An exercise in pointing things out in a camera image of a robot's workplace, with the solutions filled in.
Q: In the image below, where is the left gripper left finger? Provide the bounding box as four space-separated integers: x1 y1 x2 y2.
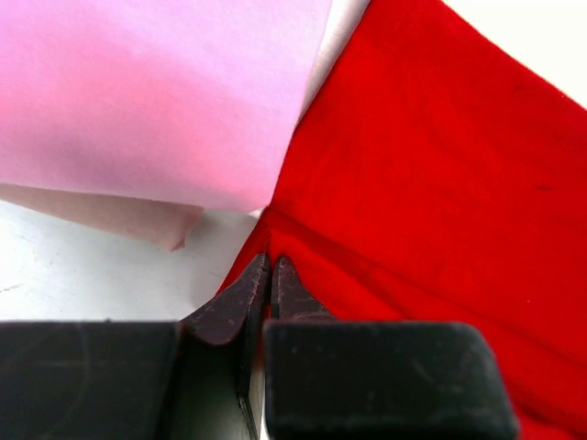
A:
1 254 271 439

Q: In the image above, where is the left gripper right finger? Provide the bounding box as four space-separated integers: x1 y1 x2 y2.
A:
263 257 520 439

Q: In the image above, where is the red t shirt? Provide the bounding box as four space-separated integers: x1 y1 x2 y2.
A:
227 1 586 439

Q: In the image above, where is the pink folded t shirt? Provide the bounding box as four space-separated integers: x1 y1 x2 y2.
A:
1 1 331 212

